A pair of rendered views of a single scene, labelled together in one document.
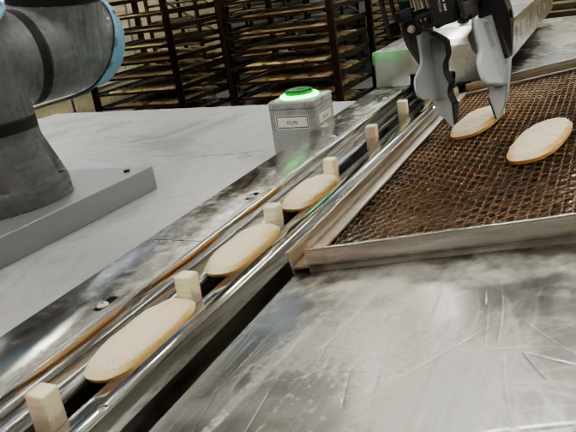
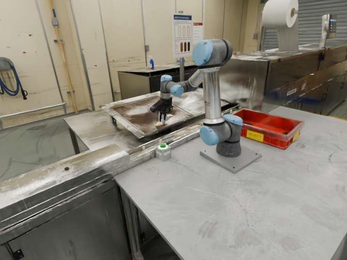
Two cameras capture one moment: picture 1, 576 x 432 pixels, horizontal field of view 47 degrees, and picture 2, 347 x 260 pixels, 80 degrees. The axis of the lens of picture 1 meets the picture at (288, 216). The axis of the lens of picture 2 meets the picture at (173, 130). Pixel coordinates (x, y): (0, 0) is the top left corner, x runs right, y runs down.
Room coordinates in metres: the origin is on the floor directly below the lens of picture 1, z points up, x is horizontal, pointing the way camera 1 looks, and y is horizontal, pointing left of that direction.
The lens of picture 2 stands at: (1.94, 0.42, 1.51)
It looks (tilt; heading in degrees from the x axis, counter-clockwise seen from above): 24 degrees down; 201
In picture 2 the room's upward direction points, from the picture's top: 2 degrees counter-clockwise
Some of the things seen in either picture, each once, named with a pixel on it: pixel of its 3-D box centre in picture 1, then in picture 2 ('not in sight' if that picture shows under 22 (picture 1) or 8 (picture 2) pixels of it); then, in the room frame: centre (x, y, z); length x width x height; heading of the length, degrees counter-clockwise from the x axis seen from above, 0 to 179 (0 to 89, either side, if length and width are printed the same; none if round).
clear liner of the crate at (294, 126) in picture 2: not in sight; (261, 125); (0.39, 0.52, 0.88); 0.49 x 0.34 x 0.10; 65
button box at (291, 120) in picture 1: (306, 133); (163, 154); (0.94, -0.04, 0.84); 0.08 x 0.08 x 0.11; 62
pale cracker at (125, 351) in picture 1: (143, 333); not in sight; (0.38, 0.10, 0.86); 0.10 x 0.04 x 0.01; 152
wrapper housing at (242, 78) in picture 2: not in sight; (315, 61); (-2.01, 1.33, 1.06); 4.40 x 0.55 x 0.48; 152
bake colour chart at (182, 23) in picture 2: not in sight; (183, 36); (-0.51, -0.37, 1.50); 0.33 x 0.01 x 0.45; 157
